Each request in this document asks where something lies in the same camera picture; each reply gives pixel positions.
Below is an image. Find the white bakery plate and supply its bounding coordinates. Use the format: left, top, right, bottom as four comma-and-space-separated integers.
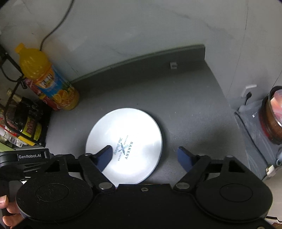
85, 108, 163, 186

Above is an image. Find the person's left hand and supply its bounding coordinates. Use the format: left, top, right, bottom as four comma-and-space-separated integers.
0, 195, 24, 228

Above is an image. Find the black power cable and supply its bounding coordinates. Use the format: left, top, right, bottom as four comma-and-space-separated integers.
39, 0, 75, 52

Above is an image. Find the white wall socket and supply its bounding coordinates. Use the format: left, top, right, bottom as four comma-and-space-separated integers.
240, 84, 257, 98

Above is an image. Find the brown bowl with packets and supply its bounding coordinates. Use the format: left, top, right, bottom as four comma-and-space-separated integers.
260, 86, 281, 145

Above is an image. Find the orange juice bottle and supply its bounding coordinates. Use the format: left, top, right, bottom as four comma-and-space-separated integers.
15, 43, 79, 110

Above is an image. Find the red soda can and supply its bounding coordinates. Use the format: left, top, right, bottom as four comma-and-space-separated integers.
24, 78, 60, 111

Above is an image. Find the black wire kitchen rack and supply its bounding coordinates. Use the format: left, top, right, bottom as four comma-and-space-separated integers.
0, 45, 54, 152

